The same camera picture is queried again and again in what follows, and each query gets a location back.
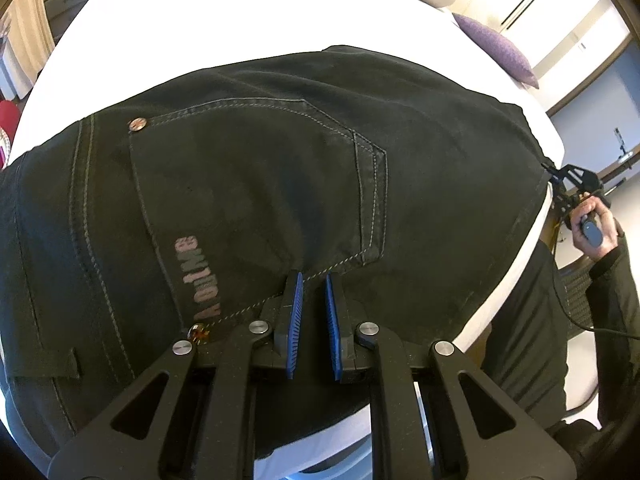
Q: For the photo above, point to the beige curtain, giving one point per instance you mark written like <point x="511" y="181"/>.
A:
<point x="30" y="35"/>

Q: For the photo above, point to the person's right forearm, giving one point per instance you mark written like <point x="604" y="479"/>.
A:
<point x="620" y="300"/>

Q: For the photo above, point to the white wardrobe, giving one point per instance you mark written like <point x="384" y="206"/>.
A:
<point x="565" y="20"/>

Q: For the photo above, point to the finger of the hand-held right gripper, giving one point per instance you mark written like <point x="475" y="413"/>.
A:
<point x="575" y="174"/>
<point x="565" y="205"/>

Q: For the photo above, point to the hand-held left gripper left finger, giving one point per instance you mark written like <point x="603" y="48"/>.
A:
<point x="295" y="325"/>

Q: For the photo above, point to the bed with white sheet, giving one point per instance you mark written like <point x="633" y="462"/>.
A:
<point x="250" y="20"/>

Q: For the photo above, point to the person's right hand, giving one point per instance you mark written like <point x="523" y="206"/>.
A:
<point x="609" y="240"/>

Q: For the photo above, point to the red and white appliance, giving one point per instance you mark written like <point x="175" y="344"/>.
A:
<point x="7" y="117"/>

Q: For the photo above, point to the black pants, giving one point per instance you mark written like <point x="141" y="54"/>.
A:
<point x="250" y="185"/>

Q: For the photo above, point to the person's torso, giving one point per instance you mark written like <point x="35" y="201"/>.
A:
<point x="530" y="335"/>

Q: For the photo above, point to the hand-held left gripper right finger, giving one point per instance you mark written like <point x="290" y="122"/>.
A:
<point x="332" y="330"/>

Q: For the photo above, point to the purple pillow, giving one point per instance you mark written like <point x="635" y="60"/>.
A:
<point x="500" y="50"/>

